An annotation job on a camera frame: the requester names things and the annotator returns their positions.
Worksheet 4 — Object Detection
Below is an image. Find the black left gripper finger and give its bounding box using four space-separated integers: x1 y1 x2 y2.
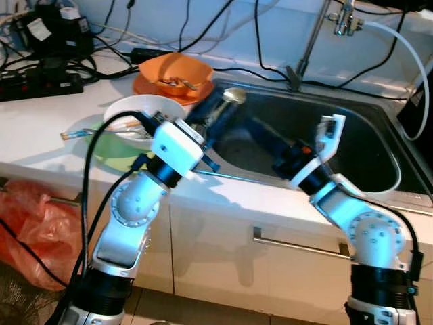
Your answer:
206 102 239 146
186 90 226 129

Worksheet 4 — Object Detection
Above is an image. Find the metal spoon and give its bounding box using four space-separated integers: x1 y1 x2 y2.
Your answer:
221 87 248 105

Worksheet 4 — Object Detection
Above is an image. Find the white kitchen counter cabinet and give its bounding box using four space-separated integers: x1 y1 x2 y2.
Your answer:
0 159 433 323

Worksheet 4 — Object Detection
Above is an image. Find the metal cutlery piece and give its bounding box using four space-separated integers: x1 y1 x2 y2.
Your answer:
158 77 201 93

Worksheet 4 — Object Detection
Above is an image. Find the orange bowl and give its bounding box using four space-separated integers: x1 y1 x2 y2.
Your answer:
138 52 214 96

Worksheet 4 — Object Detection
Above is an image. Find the stainless steel sink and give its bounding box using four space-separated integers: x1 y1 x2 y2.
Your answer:
195 79 433 208

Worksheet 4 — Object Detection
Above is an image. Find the orange plate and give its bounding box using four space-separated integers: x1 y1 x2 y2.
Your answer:
132 70 217 104

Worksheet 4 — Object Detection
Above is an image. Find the white bowl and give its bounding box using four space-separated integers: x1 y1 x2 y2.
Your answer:
102 94 187 150

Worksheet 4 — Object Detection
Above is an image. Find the small black power strip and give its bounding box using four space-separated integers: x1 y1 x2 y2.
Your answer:
128 45 178 66

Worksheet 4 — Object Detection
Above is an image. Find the green plate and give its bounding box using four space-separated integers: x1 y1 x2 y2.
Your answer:
91 122 164 174

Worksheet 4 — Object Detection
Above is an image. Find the metal faucet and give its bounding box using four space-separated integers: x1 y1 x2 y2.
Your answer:
287 0 363 93

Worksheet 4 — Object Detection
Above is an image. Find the black power adapter box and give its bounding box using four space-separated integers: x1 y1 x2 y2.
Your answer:
13 5 96 62

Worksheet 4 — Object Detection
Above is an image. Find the large black power strip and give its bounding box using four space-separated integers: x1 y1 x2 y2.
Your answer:
0 70 86 103

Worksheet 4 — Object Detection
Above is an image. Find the red plastic bag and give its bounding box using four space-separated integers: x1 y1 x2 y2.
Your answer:
0 179 90 293

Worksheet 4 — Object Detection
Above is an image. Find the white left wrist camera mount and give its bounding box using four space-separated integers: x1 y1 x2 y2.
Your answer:
150 121 205 178

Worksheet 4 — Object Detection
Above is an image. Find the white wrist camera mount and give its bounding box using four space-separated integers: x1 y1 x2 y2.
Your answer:
291 114 347 188
150 121 205 178

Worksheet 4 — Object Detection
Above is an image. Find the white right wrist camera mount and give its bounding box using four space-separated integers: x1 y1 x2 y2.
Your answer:
291 114 347 188

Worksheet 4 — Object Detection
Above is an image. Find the metal drawer handle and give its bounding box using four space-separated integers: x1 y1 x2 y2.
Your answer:
253 226 353 261

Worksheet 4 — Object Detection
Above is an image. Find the black power cable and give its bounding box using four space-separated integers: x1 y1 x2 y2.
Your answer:
211 0 302 85

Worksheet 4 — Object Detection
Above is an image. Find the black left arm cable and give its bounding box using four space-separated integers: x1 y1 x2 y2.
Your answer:
44 110 160 325

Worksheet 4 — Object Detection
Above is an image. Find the white faucet hose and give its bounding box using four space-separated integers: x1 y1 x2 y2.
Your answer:
359 20 432 142

